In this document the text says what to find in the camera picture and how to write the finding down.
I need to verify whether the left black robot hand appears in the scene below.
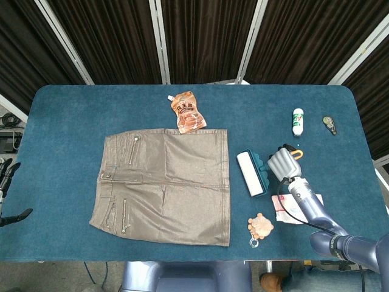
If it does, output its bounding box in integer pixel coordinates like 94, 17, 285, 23
0, 158, 33, 228

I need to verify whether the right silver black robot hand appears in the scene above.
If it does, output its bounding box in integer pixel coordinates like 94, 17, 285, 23
267, 143, 302, 183

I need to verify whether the teal lint roller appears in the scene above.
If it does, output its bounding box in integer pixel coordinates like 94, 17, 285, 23
236, 148, 304, 199

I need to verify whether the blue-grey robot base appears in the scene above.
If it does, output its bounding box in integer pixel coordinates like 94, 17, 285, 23
121, 260, 253, 292

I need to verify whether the brown skirt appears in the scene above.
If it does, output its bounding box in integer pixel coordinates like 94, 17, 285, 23
88, 128, 232, 248

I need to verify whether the black floor device box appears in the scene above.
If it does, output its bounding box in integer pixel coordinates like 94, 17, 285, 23
0, 131, 24, 153

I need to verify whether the white green small bottle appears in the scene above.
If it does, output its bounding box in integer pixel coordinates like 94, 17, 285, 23
291, 108, 306, 137

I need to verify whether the white tissue packet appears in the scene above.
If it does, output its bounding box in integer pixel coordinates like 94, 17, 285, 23
271, 193, 325, 225

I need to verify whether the blue felt table cover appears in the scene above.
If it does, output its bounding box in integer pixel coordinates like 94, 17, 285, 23
0, 84, 384, 263

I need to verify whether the orange spouted sauce pouch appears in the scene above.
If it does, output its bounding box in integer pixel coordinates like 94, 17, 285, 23
167, 91, 207, 135

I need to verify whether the dark folding screen panel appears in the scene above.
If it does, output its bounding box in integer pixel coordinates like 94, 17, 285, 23
238, 0, 389, 85
45, 0, 170, 85
154, 0, 264, 85
0, 0, 94, 122
329, 15, 389, 161

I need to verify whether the brown shoe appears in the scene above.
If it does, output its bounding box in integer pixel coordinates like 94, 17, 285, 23
260, 273, 284, 292

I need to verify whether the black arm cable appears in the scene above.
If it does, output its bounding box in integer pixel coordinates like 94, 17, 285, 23
276, 177, 365, 292

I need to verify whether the black floor cable bundle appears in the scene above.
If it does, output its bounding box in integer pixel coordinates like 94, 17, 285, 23
0, 111, 22, 128

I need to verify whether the beige plush keychain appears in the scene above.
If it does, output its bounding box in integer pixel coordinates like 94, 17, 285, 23
247, 212, 275, 249

